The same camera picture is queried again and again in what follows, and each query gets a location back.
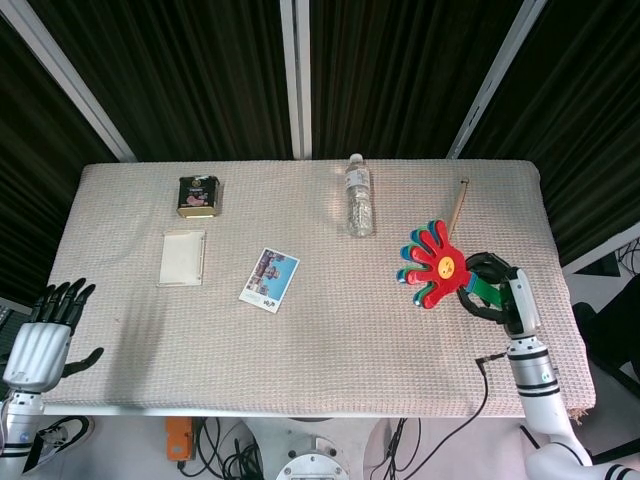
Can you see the white upright frame post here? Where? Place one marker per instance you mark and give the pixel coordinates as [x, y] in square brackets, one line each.
[296, 75]

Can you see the white slanted frame post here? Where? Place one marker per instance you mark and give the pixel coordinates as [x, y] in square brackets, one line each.
[75, 86]
[492, 80]

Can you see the clear plastic water bottle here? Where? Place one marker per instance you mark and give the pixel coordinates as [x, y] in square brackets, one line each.
[359, 205]

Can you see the red hand-shaped clapper toy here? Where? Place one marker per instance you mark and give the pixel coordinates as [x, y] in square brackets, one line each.
[440, 281]

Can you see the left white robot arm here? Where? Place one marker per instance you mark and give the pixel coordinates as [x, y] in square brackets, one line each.
[15, 435]

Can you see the black and gold tin can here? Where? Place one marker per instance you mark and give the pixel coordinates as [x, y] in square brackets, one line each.
[197, 197]

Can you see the white flat plastic tray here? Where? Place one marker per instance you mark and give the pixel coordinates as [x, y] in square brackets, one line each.
[180, 257]

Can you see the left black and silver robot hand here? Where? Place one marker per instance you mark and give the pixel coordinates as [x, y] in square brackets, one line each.
[37, 350]

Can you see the beige waffle-weave table cloth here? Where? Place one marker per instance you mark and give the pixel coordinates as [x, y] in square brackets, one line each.
[300, 345]

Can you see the black pleated curtain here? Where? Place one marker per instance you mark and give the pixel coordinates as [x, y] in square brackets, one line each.
[190, 75]

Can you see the photo postcard with blue sky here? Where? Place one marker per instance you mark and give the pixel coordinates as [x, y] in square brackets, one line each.
[270, 280]

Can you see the orange plastic electrical box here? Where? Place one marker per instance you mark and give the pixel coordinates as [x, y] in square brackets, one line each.
[177, 440]

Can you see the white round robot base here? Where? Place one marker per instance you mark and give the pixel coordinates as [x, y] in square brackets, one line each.
[310, 457]

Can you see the light wooden stick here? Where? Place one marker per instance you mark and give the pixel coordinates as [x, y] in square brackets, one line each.
[459, 205]

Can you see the black and white sneaker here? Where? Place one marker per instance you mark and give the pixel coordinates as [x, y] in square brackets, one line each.
[67, 432]

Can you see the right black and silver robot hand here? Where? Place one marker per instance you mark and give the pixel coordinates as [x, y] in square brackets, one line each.
[520, 305]

